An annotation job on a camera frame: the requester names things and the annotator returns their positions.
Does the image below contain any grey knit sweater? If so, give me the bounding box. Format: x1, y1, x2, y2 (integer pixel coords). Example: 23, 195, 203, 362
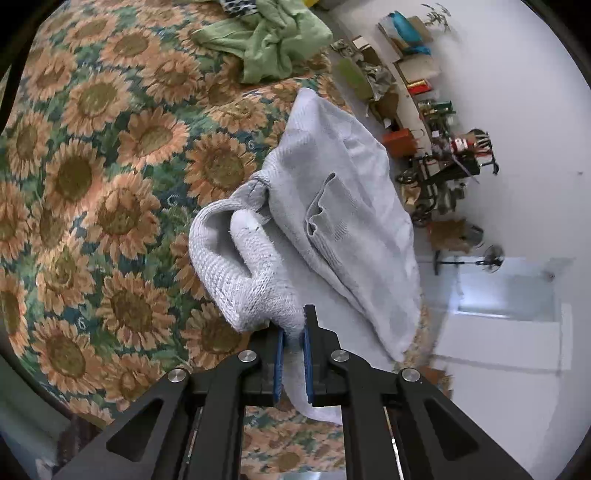
188, 88, 422, 424

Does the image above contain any standing fan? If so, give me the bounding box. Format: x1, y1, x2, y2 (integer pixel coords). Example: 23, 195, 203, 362
433, 245, 505, 276

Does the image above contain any teal basin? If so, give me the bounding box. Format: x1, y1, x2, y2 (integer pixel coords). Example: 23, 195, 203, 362
389, 11, 431, 55

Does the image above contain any orange paper bag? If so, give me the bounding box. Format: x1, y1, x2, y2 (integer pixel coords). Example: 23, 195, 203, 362
382, 128, 418, 159

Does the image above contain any green cardboard box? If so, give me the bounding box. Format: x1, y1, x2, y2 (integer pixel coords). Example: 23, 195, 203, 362
335, 58, 374, 102

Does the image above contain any brown paper bag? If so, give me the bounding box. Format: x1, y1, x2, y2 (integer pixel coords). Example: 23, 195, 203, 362
427, 219, 484, 254

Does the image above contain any potted plant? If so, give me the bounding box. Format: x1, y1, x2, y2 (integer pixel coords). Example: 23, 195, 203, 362
422, 2, 452, 31

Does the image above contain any low wooden shelf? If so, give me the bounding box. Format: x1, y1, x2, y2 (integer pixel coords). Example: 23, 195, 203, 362
351, 10, 441, 153

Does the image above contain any black white spotted cloth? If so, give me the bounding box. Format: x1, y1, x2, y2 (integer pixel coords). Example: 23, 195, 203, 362
219, 0, 259, 17

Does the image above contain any sunflower pattern bed cover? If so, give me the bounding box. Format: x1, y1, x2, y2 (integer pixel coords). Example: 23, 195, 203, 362
1, 1, 345, 463

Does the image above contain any green garment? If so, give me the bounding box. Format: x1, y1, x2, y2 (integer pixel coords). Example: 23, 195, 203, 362
190, 1, 332, 85

